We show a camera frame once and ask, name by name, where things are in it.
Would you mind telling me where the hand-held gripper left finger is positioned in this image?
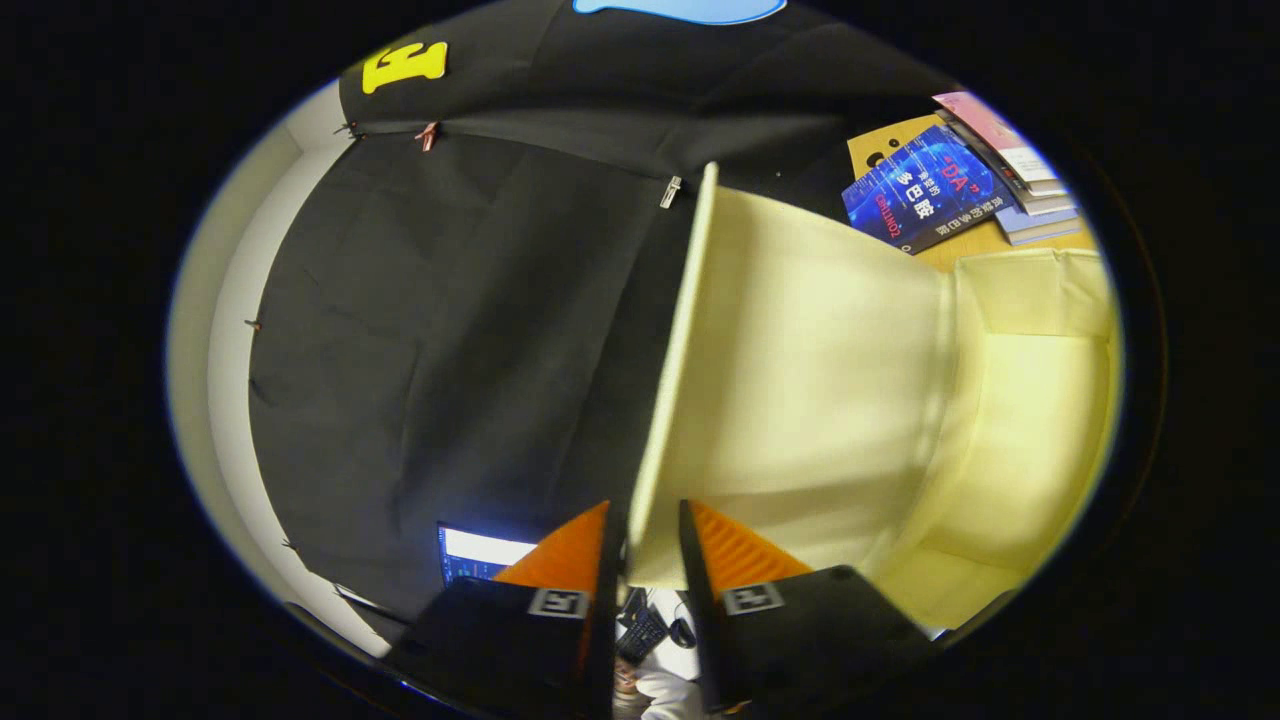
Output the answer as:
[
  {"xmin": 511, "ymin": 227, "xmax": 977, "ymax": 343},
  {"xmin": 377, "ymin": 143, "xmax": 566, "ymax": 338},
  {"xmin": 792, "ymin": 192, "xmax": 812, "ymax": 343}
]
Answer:
[{"xmin": 383, "ymin": 500, "xmax": 628, "ymax": 719}]

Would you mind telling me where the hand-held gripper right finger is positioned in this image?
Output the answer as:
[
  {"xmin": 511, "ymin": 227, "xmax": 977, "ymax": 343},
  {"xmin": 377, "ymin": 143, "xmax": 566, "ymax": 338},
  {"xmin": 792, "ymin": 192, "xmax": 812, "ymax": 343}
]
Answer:
[{"xmin": 679, "ymin": 499, "xmax": 938, "ymax": 715}]

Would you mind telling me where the pale yellow fabric storage box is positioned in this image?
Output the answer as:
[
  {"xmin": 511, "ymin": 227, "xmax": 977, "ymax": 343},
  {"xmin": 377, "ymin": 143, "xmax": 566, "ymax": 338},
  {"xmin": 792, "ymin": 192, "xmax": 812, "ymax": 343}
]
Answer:
[{"xmin": 625, "ymin": 162, "xmax": 1123, "ymax": 633}]

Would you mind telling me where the black keyboard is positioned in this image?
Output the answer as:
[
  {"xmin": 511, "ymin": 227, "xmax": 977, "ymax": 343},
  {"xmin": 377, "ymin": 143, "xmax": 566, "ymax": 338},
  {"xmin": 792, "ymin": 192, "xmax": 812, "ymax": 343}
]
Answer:
[{"xmin": 615, "ymin": 603, "xmax": 669, "ymax": 667}]

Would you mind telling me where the computer monitor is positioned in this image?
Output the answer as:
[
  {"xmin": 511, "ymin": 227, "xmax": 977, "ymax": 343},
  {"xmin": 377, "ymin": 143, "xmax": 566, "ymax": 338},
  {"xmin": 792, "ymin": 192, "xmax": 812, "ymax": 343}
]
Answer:
[{"xmin": 437, "ymin": 522, "xmax": 539, "ymax": 588}]

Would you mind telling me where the black backdrop cloth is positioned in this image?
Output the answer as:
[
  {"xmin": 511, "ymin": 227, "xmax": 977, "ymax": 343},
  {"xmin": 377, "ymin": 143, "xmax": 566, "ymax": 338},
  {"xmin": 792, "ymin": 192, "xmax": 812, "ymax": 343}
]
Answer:
[{"xmin": 248, "ymin": 0, "xmax": 961, "ymax": 621}]

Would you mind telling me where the dark blue book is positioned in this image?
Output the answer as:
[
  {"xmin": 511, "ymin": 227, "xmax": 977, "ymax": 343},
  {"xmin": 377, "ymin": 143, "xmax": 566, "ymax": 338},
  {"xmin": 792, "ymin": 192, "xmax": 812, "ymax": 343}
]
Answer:
[{"xmin": 842, "ymin": 124, "xmax": 1016, "ymax": 255}]

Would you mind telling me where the pale blue book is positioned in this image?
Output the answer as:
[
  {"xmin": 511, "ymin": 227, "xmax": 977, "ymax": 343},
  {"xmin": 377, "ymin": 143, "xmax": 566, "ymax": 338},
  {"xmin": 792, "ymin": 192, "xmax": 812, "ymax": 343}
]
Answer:
[{"xmin": 995, "ymin": 205, "xmax": 1084, "ymax": 247}]

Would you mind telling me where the grey book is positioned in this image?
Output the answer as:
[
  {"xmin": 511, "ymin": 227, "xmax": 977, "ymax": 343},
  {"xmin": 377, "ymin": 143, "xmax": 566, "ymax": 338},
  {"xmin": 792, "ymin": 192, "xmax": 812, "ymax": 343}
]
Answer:
[{"xmin": 940, "ymin": 110, "xmax": 1079, "ymax": 217}]

